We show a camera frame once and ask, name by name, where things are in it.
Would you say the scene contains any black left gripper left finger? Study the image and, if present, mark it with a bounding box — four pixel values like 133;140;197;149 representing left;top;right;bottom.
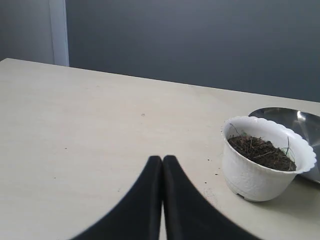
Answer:
73;156;163;240

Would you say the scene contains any dark potting soil with fibers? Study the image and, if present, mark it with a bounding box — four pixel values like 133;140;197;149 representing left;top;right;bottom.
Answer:
228;135;297;172

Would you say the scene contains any round stainless steel plate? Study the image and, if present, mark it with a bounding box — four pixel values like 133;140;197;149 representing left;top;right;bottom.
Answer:
249;107;320;183

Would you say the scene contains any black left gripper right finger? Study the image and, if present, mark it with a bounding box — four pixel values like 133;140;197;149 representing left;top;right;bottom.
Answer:
163;155;253;240

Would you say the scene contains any white scalloped flower pot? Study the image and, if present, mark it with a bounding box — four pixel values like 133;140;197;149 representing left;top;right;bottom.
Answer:
221;116;317;202

